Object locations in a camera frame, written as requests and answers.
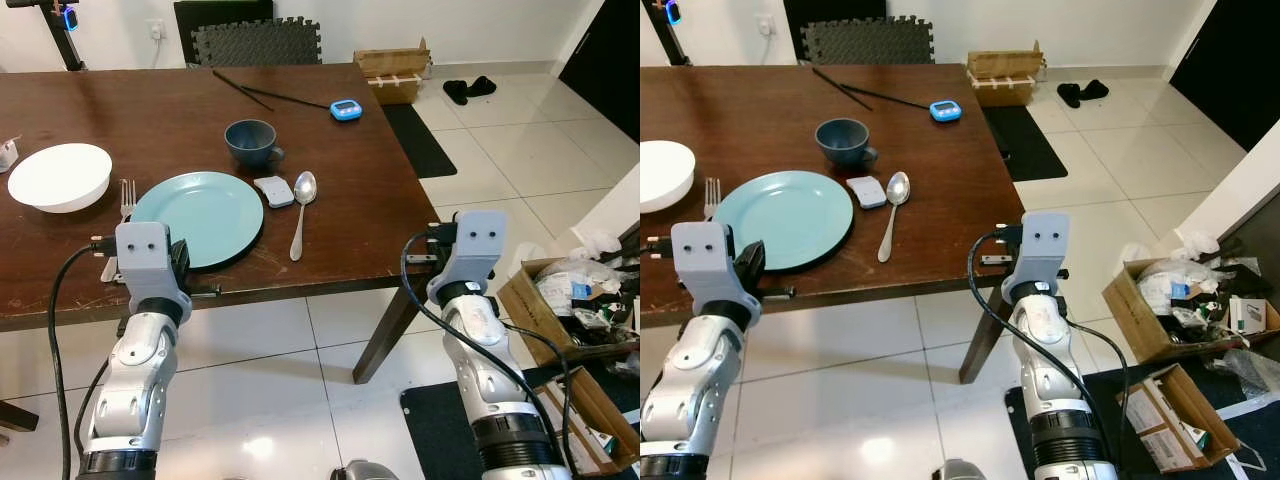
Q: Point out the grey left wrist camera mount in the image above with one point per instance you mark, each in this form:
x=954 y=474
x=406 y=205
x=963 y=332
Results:
x=698 y=255
x=142 y=255

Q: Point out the dark brown wooden table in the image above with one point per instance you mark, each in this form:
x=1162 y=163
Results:
x=760 y=110
x=150 y=110

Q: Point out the black flat panel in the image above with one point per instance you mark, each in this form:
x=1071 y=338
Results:
x=830 y=10
x=222 y=12

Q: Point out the black slipper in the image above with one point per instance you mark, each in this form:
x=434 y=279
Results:
x=482 y=86
x=1069 y=96
x=1095 y=89
x=456 y=93

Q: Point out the small black floor mat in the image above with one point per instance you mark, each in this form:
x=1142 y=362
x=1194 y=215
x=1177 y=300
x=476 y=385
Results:
x=420 y=145
x=1025 y=145

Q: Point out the white bowl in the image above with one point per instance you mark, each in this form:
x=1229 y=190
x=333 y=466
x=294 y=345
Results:
x=665 y=175
x=60 y=175

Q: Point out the white wall socket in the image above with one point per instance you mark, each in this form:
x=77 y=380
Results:
x=156 y=30
x=767 y=24

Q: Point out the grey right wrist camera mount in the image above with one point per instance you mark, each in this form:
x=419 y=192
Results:
x=478 y=240
x=1045 y=240

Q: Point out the large black floor mat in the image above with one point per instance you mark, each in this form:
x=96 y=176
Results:
x=440 y=430
x=1030 y=440

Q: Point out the black tripod stand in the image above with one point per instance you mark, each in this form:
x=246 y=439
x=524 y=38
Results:
x=673 y=42
x=63 y=45

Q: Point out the blue digital timer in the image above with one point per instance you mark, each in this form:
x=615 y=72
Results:
x=346 y=110
x=945 y=111

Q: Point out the teal round plate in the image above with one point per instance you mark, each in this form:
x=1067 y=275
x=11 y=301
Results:
x=785 y=215
x=205 y=215

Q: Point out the grey right robot leg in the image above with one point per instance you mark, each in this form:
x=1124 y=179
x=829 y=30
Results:
x=365 y=471
x=960 y=470

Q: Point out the flat open cardboard box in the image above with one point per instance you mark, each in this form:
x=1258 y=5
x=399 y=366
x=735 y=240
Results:
x=1180 y=410
x=600 y=410

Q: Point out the blue-grey cup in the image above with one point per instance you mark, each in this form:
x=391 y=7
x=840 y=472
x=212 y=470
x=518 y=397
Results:
x=250 y=140
x=842 y=140

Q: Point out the silver metal spoon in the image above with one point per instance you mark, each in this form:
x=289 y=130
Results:
x=898 y=187
x=305 y=187

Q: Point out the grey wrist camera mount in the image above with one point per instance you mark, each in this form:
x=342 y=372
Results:
x=698 y=255
x=1045 y=240
x=478 y=240
x=142 y=255

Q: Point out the cardboard box full of trash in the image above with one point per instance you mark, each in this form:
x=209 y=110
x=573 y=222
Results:
x=1135 y=310
x=525 y=300

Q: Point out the silver metal fork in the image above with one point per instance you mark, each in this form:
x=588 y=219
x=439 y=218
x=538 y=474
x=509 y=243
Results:
x=127 y=200
x=713 y=200

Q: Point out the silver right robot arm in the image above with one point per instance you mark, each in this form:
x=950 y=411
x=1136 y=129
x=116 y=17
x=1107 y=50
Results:
x=480 y=360
x=1045 y=360

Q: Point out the open brown cardboard box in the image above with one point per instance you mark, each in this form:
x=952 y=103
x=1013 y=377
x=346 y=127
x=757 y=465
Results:
x=392 y=65
x=1003 y=67

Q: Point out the white crumpled plastic bag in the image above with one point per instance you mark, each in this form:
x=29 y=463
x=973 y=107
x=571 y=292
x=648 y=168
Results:
x=598 y=244
x=1195 y=243

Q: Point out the black chopstick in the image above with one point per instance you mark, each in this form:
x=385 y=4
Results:
x=895 y=98
x=826 y=77
x=225 y=79
x=295 y=99

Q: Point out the black door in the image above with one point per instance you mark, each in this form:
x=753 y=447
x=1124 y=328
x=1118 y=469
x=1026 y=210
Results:
x=605 y=60
x=1235 y=70

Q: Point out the blue-lit device on tripod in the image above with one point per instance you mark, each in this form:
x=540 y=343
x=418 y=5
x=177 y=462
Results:
x=673 y=12
x=70 y=18

